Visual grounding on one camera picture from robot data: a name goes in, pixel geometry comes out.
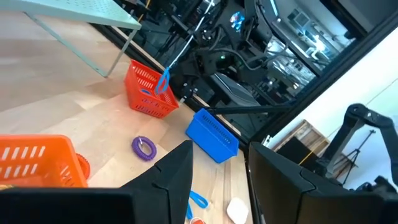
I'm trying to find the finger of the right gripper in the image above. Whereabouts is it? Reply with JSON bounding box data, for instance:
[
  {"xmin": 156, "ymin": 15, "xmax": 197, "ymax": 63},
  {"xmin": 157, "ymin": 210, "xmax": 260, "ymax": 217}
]
[{"xmin": 167, "ymin": 15, "xmax": 208, "ymax": 71}]

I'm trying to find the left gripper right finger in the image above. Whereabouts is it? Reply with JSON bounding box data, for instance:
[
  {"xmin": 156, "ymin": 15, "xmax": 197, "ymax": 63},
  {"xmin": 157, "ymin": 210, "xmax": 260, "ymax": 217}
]
[{"xmin": 248, "ymin": 141, "xmax": 385, "ymax": 224}]

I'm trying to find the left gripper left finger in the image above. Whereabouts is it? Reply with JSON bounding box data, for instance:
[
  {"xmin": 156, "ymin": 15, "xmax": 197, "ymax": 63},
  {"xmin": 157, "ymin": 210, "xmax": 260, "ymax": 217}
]
[{"xmin": 121, "ymin": 139, "xmax": 194, "ymax": 224}]

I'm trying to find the purple coil wrist keychain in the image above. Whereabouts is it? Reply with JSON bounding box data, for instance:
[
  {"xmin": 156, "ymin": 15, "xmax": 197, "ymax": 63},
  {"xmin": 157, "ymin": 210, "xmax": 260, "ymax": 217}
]
[{"xmin": 131, "ymin": 136, "xmax": 157, "ymax": 162}]

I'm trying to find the blue plastic basket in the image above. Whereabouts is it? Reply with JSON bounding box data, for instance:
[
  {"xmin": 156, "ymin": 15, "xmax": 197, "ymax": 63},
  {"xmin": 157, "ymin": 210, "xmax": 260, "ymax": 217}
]
[{"xmin": 185, "ymin": 108, "xmax": 239, "ymax": 164}]

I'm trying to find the red plastic basket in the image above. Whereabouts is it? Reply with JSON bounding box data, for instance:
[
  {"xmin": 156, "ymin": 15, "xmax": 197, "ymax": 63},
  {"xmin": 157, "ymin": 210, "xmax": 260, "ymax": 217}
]
[{"xmin": 124, "ymin": 58, "xmax": 180, "ymax": 119}]

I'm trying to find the orange plastic basket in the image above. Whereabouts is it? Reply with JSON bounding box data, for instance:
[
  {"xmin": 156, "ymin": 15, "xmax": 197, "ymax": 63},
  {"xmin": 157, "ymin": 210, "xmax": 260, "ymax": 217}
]
[{"xmin": 0, "ymin": 134, "xmax": 88, "ymax": 189}]

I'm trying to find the black box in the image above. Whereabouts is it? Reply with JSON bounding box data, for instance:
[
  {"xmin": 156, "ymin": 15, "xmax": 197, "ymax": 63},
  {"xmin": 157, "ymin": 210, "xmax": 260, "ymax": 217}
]
[{"xmin": 276, "ymin": 136, "xmax": 312, "ymax": 164}]

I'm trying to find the white earbuds case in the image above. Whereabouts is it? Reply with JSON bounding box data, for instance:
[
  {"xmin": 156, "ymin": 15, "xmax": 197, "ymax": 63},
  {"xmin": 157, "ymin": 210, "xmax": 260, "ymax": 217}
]
[{"xmin": 226, "ymin": 197, "xmax": 249, "ymax": 224}]

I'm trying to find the wooden crate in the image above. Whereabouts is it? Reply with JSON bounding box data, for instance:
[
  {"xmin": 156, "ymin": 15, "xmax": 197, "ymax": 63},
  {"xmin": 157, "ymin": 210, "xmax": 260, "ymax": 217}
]
[{"xmin": 273, "ymin": 119, "xmax": 331, "ymax": 166}]

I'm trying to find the black tripod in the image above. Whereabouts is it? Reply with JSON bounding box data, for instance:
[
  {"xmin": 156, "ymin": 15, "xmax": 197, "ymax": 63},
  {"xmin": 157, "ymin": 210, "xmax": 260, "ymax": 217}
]
[{"xmin": 340, "ymin": 129, "xmax": 376, "ymax": 186}]

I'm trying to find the green perforated metal shelf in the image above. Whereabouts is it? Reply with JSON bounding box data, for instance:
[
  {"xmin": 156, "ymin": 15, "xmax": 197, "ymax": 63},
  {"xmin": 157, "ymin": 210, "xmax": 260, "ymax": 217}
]
[{"xmin": 0, "ymin": 0, "xmax": 142, "ymax": 78}]

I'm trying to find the black aluminium table frame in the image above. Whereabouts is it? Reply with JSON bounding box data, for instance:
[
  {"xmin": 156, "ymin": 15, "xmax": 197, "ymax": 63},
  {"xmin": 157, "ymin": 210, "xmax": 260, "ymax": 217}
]
[{"xmin": 90, "ymin": 18, "xmax": 293, "ymax": 150}]

